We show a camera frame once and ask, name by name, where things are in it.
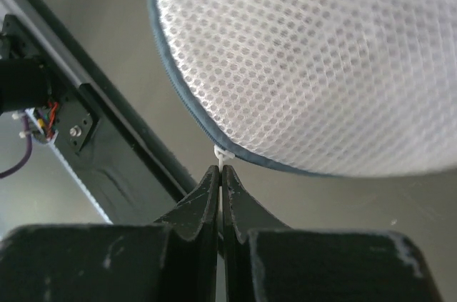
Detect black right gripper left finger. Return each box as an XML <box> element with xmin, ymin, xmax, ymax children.
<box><xmin>1</xmin><ymin>166</ymin><xmax>220</xmax><ymax>301</ymax></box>

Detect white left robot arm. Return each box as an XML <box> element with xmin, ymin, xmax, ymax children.
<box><xmin>1</xmin><ymin>59</ymin><xmax>52</xmax><ymax>114</ymax></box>

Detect white mesh laundry bag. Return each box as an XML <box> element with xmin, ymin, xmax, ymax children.
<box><xmin>148</xmin><ymin>0</ymin><xmax>456</xmax><ymax>177</ymax></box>

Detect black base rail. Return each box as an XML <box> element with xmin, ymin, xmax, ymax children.
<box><xmin>1</xmin><ymin>0</ymin><xmax>196</xmax><ymax>224</ymax></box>

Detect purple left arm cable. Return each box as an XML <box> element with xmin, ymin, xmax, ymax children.
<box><xmin>0</xmin><ymin>116</ymin><xmax>34</xmax><ymax>180</ymax></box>

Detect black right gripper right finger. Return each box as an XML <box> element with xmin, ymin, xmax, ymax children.
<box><xmin>221</xmin><ymin>166</ymin><xmax>442</xmax><ymax>301</ymax></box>

